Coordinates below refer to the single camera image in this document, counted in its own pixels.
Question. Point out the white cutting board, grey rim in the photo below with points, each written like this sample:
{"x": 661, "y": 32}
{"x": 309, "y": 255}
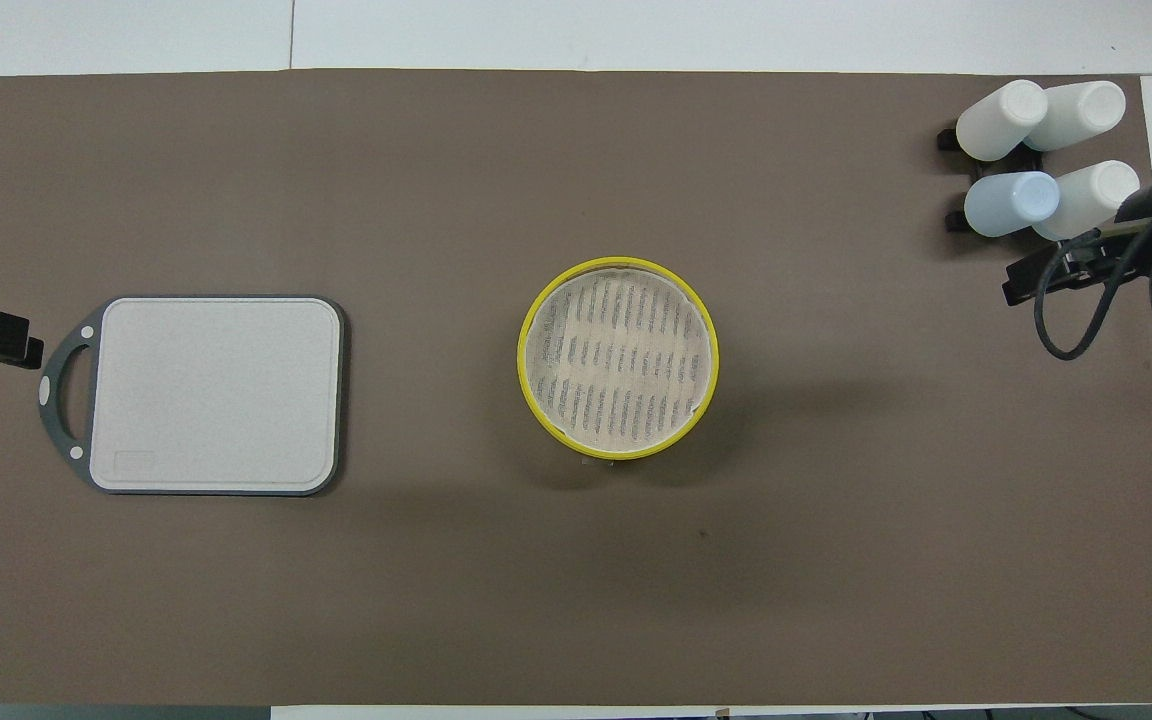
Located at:
{"x": 216, "y": 400}

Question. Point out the white plastic cup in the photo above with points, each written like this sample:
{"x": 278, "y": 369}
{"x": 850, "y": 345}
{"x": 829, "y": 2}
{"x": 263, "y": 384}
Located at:
{"x": 1091, "y": 198}
{"x": 1081, "y": 113}
{"x": 998, "y": 120}

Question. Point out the light blue plastic cup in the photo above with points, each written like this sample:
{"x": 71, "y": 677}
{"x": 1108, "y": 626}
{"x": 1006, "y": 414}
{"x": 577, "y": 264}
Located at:
{"x": 1011, "y": 203}

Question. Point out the white steamer liner cloth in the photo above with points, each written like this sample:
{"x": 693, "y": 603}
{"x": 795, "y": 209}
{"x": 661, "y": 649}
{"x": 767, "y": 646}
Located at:
{"x": 616, "y": 360}

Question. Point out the brown table mat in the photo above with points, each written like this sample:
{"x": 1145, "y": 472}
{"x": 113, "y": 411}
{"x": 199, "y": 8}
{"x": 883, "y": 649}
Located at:
{"x": 436, "y": 600}

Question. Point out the black cup rack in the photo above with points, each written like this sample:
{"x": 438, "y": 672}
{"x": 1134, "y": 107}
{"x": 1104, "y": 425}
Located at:
{"x": 948, "y": 138}

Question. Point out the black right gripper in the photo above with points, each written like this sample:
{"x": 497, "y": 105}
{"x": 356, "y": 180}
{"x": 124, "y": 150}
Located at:
{"x": 1131, "y": 240}

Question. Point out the yellow-rimmed bamboo steamer tier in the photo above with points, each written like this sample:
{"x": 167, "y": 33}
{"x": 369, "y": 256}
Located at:
{"x": 526, "y": 390}

